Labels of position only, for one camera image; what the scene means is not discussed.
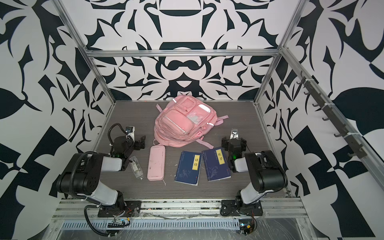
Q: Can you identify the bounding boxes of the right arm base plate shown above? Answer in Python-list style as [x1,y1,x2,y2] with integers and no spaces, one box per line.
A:
[220,200,264,217]

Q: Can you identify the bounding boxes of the aluminium front rail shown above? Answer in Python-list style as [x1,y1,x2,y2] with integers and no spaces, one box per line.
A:
[53,197,308,220]

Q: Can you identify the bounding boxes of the pink pencil case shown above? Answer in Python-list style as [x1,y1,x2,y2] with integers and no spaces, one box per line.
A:
[147,145,166,181]

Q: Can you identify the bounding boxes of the black corrugated cable left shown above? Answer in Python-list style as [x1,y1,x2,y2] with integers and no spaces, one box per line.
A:
[83,205,121,238]

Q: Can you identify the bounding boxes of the blue book yellow label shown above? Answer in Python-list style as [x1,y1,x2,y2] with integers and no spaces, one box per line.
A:
[175,151,203,186]

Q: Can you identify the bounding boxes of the electronics board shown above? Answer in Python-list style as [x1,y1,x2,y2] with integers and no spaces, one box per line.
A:
[108,219,131,228]
[240,220,258,236]

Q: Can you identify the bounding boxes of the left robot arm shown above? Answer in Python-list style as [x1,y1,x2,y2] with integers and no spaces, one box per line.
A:
[56,136,146,215]

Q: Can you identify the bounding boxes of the right electronics board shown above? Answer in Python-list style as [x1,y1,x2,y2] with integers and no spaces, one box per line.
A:
[240,220,258,236]

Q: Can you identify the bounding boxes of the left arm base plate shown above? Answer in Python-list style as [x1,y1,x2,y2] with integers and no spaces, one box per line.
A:
[98,201,142,218]

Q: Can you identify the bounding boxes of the pink student backpack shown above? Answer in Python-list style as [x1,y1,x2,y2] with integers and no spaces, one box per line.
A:
[154,95,229,149]

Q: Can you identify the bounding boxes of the clear plastic small case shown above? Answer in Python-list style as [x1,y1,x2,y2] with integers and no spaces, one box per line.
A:
[129,156,144,180]

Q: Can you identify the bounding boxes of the black coat hook rail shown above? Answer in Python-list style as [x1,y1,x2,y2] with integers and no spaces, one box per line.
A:
[298,76,368,159]

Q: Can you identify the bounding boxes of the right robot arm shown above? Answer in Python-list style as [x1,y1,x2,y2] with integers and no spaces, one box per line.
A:
[222,137,288,207]

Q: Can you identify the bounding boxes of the left electronics board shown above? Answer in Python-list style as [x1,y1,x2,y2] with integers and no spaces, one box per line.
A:
[108,219,131,228]

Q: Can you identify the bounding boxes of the white slotted cable duct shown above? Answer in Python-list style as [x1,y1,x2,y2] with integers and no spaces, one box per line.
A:
[61,219,240,231]

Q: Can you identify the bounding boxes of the purple book yellow label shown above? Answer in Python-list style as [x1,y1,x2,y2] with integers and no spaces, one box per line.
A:
[202,147,231,182]

